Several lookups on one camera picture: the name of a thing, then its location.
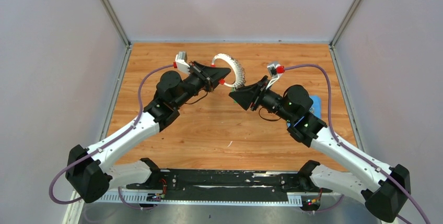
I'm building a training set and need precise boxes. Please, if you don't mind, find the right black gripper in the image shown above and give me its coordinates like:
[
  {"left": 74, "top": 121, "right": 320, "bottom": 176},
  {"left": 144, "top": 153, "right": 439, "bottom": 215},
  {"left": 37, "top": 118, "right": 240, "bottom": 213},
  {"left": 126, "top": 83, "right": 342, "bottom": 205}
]
[{"left": 229, "top": 75, "right": 294, "bottom": 123}]

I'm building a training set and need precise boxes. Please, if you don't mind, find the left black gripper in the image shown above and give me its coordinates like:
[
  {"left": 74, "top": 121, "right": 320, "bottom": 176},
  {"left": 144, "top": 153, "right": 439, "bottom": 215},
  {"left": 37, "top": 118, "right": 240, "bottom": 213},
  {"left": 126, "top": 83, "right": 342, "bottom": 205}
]
[{"left": 173, "top": 62, "right": 230, "bottom": 109}]

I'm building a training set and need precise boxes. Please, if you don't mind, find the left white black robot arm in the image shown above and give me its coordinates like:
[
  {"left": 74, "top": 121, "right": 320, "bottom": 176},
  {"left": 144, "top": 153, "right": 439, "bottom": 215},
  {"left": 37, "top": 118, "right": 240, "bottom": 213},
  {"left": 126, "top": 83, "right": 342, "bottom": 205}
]
[{"left": 64, "top": 62, "right": 231, "bottom": 203}]

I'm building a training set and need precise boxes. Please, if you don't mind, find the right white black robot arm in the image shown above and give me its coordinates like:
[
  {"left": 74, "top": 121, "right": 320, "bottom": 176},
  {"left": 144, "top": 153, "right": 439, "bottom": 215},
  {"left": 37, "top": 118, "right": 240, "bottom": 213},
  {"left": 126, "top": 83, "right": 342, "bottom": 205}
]
[{"left": 229, "top": 76, "right": 411, "bottom": 222}]

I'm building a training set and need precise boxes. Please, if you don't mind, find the blue patterned cloth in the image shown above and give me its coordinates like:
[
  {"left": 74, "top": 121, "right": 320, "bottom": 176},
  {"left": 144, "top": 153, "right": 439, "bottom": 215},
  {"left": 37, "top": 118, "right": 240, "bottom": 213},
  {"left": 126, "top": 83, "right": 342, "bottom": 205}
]
[{"left": 281, "top": 93, "right": 321, "bottom": 127}]

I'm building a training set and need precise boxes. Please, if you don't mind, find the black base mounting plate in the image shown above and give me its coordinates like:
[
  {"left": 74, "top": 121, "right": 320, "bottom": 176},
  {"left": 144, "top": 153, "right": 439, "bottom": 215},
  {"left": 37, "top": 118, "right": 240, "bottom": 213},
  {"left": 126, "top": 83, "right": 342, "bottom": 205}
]
[{"left": 126, "top": 169, "right": 329, "bottom": 197}]

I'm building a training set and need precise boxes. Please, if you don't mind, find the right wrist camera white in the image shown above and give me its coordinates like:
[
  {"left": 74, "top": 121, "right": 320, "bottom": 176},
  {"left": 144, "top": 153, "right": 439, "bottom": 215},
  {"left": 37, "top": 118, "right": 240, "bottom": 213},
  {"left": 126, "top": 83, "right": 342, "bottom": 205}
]
[{"left": 266, "top": 61, "right": 285, "bottom": 89}]

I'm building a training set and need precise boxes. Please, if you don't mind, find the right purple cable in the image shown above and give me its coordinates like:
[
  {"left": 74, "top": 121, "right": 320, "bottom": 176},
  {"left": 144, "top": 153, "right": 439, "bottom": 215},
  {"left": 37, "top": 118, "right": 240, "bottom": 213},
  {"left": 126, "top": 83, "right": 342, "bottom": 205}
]
[{"left": 282, "top": 64, "right": 432, "bottom": 224}]

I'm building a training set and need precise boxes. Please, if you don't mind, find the purple cable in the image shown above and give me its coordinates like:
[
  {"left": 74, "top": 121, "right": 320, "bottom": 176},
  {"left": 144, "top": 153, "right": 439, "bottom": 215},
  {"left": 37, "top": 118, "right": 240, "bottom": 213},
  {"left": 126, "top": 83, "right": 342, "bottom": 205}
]
[
  {"left": 48, "top": 64, "right": 176, "bottom": 205},
  {"left": 282, "top": 64, "right": 432, "bottom": 224}
]

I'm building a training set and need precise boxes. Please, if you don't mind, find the aluminium frame rail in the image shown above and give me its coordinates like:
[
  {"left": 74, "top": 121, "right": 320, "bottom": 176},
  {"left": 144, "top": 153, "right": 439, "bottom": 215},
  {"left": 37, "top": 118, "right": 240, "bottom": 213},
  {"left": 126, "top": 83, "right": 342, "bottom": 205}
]
[{"left": 95, "top": 187, "right": 302, "bottom": 207}]

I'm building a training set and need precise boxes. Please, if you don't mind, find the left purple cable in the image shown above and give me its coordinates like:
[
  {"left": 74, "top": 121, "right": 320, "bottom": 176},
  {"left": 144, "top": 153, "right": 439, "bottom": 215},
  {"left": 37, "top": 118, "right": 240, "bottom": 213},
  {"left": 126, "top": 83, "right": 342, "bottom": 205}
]
[{"left": 48, "top": 64, "right": 176, "bottom": 205}]

